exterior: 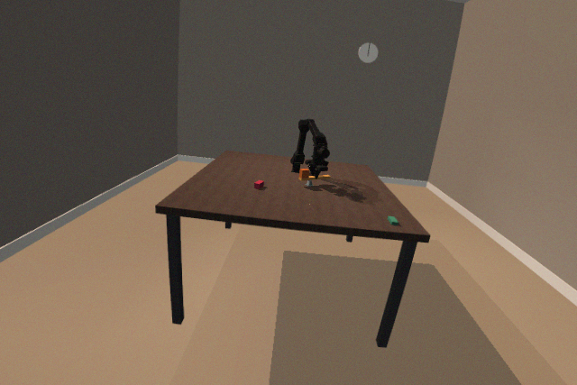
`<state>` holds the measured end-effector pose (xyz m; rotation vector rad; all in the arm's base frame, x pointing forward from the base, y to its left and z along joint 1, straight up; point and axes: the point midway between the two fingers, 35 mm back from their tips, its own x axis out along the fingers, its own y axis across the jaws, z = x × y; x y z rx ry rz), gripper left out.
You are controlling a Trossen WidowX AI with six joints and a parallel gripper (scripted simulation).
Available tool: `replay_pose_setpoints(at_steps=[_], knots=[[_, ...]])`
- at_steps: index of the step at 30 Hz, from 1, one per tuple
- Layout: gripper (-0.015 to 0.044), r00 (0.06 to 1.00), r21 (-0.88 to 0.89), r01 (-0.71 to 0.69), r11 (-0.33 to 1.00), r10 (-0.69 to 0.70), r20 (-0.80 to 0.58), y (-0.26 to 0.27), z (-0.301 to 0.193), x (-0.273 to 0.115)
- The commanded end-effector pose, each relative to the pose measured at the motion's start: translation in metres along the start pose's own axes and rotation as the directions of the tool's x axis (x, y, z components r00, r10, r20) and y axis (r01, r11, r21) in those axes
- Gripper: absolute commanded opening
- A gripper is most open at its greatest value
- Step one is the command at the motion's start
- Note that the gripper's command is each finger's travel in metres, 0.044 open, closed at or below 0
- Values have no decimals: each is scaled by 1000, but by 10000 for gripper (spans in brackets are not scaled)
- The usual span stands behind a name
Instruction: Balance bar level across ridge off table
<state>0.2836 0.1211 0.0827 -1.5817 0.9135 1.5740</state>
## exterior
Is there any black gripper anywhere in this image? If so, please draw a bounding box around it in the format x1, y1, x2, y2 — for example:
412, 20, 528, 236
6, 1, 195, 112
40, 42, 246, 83
305, 154, 328, 179

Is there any orange bar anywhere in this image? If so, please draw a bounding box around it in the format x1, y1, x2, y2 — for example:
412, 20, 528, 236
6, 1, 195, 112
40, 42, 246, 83
299, 169, 331, 181

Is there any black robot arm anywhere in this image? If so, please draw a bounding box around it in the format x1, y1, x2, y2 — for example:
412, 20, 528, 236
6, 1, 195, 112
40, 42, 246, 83
290, 119, 330, 173

